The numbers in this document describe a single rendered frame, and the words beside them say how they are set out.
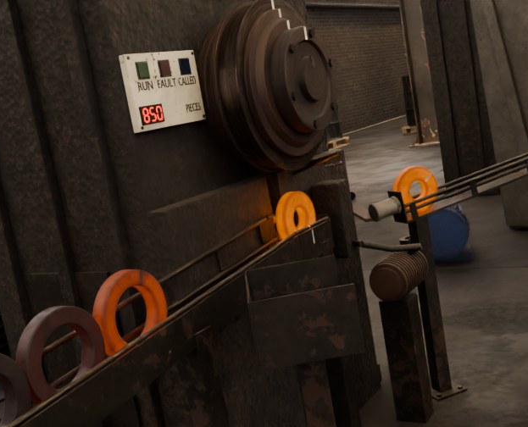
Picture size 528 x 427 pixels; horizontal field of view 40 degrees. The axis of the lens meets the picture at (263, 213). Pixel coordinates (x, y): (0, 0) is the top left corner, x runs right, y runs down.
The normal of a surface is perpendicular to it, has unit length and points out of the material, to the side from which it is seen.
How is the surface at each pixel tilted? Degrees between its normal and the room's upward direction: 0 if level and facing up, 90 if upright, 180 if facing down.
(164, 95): 90
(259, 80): 84
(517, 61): 90
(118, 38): 90
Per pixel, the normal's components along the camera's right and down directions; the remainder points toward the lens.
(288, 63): 0.83, -0.06
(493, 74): -0.71, 0.23
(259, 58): -0.12, -0.19
